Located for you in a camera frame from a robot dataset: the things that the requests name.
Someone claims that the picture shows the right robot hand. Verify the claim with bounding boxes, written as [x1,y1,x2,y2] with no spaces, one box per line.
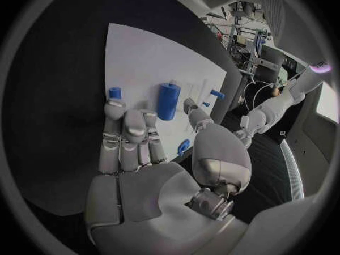
[84,97,253,255]

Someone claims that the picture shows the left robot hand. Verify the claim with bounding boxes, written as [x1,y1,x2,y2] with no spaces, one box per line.
[232,129,253,150]

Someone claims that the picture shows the blue gear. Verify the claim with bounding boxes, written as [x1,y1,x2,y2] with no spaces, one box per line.
[177,138,192,156]

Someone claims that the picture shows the white task board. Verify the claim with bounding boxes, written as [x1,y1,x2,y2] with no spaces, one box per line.
[103,23,228,161]

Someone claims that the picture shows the blue ribbed peg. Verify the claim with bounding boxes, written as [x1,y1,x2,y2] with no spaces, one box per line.
[210,89,226,100]

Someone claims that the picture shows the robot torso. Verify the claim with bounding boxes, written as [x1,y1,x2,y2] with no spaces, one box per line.
[275,80,340,201]

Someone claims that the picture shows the large blue cylinder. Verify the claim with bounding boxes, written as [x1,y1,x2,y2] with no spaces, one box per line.
[157,82,182,121]

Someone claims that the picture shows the cluttered equipment rack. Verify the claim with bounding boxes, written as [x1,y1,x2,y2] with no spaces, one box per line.
[199,1,276,73]

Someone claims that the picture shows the blue short cylinder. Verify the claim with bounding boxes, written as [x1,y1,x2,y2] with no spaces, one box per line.
[108,86,124,100]

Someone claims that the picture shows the white cable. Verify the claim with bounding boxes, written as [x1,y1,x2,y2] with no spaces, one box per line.
[252,84,280,111]
[242,80,269,112]

